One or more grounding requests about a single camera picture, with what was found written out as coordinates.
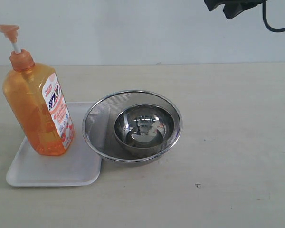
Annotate steel mesh strainer basket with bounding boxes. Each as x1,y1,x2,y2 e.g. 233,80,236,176
82,90,183,167

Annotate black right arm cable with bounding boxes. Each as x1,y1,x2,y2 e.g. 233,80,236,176
262,0,285,32

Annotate orange pump soap bottle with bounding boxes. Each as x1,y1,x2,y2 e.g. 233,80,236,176
0,25,75,156

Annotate white rectangular plastic tray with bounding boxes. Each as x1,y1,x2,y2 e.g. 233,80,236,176
6,102,102,187

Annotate small stainless steel bowl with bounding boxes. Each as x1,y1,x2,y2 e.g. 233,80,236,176
114,104,174,158

